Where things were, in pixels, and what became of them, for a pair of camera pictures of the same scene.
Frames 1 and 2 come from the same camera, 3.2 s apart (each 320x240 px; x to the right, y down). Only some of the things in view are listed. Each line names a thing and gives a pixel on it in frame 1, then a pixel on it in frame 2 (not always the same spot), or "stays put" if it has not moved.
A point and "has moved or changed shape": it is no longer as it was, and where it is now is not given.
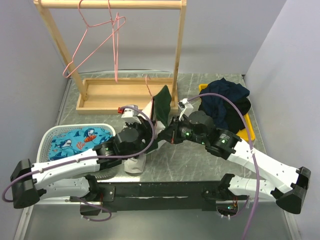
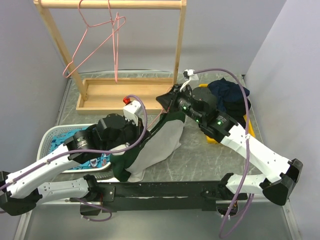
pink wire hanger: [63, 74] stays put
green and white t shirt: [158, 108] has moved or changed shape
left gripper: [145, 126] to [138, 130]
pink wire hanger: [115, 25] stays put
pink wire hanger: [151, 96] to [162, 112]
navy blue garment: [214, 105] stays put
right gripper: [171, 134] to [168, 100]
